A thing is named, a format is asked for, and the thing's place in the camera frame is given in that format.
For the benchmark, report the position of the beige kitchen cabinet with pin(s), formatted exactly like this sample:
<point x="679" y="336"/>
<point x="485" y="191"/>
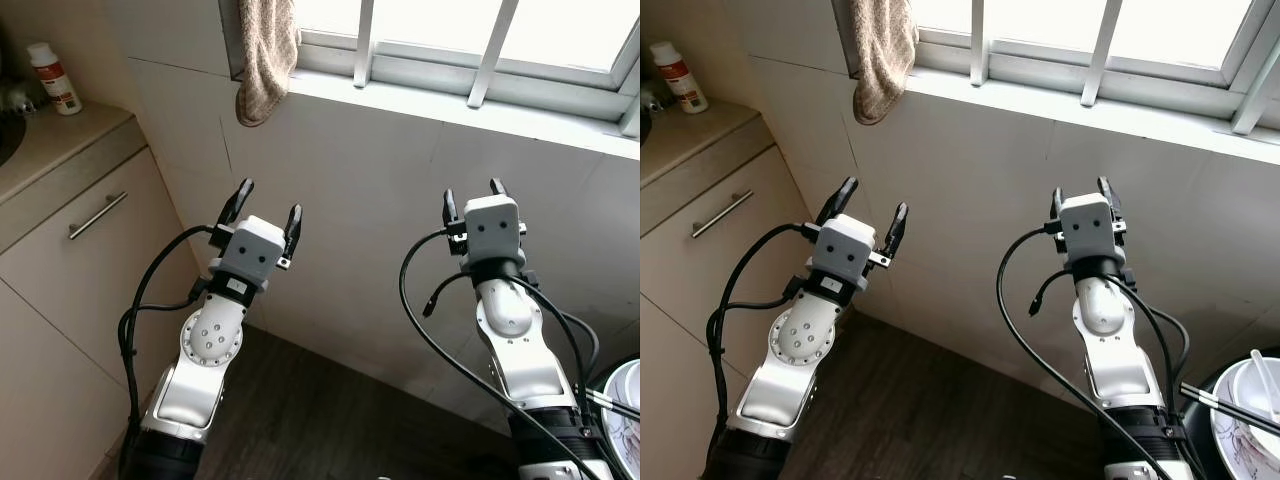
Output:
<point x="680" y="330"/>
<point x="60" y="330"/>

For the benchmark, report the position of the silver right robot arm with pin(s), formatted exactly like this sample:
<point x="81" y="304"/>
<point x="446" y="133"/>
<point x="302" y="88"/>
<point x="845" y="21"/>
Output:
<point x="1105" y="320"/>
<point x="510" y="320"/>

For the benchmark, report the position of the black chopstick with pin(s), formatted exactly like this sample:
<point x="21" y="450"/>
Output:
<point x="620" y="408"/>
<point x="615" y="400"/>
<point x="1235" y="412"/>
<point x="1230" y="404"/>

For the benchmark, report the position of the beige hanging towel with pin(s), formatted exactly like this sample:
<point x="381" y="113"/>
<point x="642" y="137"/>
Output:
<point x="885" y="70"/>
<point x="265" y="70"/>

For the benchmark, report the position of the white barred window frame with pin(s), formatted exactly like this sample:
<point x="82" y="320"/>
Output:
<point x="450" y="85"/>
<point x="1050" y="90"/>

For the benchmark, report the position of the white ceramic spoon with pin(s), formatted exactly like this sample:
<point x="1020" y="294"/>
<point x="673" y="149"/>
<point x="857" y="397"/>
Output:
<point x="1265" y="385"/>

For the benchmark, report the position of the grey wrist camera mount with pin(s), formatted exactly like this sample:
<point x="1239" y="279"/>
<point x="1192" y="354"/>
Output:
<point x="255" y="250"/>
<point x="850" y="250"/>
<point x="1088" y="228"/>
<point x="495" y="230"/>

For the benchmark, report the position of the white bottle with red label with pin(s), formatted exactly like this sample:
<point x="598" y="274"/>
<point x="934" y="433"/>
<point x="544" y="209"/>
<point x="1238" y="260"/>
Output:
<point x="680" y="80"/>
<point x="55" y="85"/>

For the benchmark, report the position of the white plate with faint print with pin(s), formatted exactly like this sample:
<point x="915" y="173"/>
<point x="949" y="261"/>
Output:
<point x="625" y="440"/>
<point x="1250" y="450"/>

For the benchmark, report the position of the black round table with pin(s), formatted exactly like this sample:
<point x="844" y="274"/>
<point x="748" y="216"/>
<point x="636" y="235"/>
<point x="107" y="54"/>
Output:
<point x="1224" y="365"/>

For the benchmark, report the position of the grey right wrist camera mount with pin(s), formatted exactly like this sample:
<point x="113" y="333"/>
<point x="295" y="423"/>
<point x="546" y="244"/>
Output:
<point x="495" y="230"/>
<point x="1088" y="228"/>

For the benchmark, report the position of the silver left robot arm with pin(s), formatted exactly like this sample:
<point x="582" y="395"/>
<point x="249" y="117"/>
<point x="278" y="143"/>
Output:
<point x="205" y="340"/>
<point x="800" y="340"/>

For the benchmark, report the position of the silver steel scourer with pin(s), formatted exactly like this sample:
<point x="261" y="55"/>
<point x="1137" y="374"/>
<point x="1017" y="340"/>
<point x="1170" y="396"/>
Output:
<point x="15" y="97"/>
<point x="651" y="99"/>

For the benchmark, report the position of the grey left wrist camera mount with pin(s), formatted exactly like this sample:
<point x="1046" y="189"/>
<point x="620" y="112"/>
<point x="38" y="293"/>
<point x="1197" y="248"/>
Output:
<point x="850" y="250"/>
<point x="255" y="250"/>

